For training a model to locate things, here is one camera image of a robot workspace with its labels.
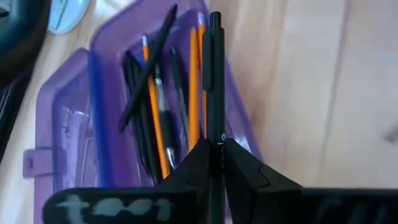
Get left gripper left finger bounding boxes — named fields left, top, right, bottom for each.
left=157, top=138, right=216, bottom=224

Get black pen clear barrel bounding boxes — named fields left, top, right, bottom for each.
left=154, top=65, right=177, bottom=170

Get purple translucent supply box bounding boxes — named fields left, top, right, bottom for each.
left=23, top=0, right=265, bottom=224

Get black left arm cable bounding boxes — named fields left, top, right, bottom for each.
left=0, top=0, right=53, bottom=90

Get matte black click pen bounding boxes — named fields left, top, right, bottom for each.
left=201, top=11, right=226, bottom=224

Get white spotlight lamp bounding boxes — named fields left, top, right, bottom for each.
left=48, top=0, right=91, bottom=35

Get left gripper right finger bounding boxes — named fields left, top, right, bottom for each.
left=223, top=138, right=305, bottom=224

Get thin black pen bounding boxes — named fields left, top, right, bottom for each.
left=123, top=50, right=147, bottom=125

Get short dark navy pen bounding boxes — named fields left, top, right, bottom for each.
left=136, top=93, right=160, bottom=186

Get slim black pen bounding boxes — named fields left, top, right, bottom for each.
left=119, top=3, right=178, bottom=134

